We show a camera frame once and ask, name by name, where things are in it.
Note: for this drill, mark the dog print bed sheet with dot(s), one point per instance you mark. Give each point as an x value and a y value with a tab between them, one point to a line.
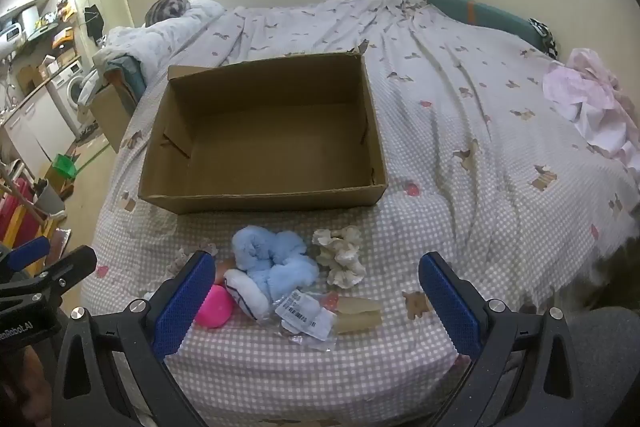
450	157

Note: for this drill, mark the green bin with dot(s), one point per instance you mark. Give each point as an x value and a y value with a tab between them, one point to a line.
65	166

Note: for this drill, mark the white cloth pile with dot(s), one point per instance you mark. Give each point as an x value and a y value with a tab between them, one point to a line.
90	87

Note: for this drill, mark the white pillow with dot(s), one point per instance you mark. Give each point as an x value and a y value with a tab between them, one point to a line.
205	6

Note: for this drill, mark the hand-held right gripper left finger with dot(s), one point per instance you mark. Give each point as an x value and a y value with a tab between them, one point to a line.
182	302

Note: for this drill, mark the beige lace scrunchie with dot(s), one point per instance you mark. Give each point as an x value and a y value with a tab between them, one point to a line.
335	239

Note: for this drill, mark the tan sock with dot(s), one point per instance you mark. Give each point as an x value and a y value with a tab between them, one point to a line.
357	319

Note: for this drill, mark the black hanging garment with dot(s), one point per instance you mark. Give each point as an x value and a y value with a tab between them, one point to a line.
94	19

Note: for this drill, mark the grey waste bin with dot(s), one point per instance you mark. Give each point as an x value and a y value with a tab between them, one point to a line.
50	202

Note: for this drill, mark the person's grey trousers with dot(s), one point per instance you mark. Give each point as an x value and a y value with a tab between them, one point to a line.
605	367

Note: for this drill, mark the grey striped pillow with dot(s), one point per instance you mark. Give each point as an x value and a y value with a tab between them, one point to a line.
167	9

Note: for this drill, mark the black white patterned cloth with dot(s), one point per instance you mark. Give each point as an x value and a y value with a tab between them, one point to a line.
545	37

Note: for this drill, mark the teal folded blanket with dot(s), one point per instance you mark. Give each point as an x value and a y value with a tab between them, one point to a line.
125	74

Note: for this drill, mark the cardboard box beside bed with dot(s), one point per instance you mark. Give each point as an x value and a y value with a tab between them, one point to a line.
112	117

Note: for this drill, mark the white striped sock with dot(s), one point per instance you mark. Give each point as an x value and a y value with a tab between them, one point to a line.
245	294

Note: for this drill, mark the pink crumpled cloth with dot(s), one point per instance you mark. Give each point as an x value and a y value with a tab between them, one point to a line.
590	97

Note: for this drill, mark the white cabinet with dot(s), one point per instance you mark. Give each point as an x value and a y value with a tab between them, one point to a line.
40	127

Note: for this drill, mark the pink sock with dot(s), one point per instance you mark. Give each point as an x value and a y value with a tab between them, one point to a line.
217	309

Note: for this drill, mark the teal pillow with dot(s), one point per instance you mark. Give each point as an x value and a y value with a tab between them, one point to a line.
480	12

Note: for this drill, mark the cluttered shelf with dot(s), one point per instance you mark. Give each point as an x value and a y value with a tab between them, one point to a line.
55	37

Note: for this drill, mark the clear plastic packet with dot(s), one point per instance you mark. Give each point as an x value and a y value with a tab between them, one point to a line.
300	314

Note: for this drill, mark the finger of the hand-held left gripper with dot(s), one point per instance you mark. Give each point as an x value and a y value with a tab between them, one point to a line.
25	253
70	267

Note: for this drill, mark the white washing machine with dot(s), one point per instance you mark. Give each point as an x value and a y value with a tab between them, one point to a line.
72	87

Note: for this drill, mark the light blue socks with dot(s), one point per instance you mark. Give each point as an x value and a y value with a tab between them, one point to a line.
272	257

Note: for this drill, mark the brown fuzzy socks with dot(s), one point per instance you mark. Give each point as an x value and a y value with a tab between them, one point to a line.
345	269

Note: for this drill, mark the cardboard box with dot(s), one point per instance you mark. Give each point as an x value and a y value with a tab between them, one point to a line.
265	147
112	117

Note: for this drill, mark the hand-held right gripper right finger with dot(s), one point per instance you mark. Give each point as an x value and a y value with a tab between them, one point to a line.
452	307

